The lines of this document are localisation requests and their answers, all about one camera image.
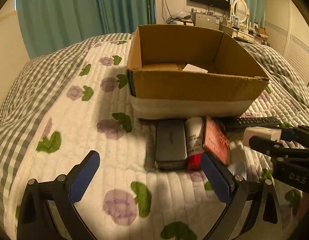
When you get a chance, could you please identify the white power adapter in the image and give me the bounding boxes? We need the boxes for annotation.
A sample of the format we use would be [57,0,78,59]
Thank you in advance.
[243,126,282,147]

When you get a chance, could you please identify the black tv remote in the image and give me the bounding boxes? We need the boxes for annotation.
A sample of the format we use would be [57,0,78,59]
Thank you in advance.
[219,117,281,129]

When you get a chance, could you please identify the white floral quilted mat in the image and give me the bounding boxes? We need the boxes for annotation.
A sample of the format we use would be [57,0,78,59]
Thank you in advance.
[8,38,309,240]

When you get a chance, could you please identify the red patterned card box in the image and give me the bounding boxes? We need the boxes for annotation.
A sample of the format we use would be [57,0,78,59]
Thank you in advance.
[203,116,231,166]

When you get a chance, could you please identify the grey metal case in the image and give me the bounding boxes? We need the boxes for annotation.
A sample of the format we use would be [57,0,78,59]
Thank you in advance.
[155,119,187,171]

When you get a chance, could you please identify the white bottle red cap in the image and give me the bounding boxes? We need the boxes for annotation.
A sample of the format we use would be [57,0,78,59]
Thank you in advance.
[184,117,205,170]

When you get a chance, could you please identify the teal window curtain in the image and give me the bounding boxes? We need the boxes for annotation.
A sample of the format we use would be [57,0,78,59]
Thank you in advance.
[16,0,156,59]

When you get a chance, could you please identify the silver small refrigerator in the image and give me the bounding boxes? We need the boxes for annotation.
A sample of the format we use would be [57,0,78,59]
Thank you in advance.
[191,12,220,30]

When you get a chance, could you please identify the brown cardboard box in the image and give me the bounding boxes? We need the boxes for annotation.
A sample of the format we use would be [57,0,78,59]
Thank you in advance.
[126,24,269,120]

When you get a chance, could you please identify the white oval mirror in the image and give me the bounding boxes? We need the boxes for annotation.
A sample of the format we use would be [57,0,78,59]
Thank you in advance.
[231,0,250,24]

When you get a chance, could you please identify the hanging black cables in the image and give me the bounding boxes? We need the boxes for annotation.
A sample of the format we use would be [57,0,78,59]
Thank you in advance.
[161,0,175,23]

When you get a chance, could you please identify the white louvred wardrobe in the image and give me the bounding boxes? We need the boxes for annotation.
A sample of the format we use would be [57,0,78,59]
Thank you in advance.
[264,0,309,88]

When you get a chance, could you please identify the white dressing table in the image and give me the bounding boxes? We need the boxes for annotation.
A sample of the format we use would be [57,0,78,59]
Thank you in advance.
[219,25,262,45]

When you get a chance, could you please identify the grey checkered bedspread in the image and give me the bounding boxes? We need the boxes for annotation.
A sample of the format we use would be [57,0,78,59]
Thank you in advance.
[0,32,309,228]

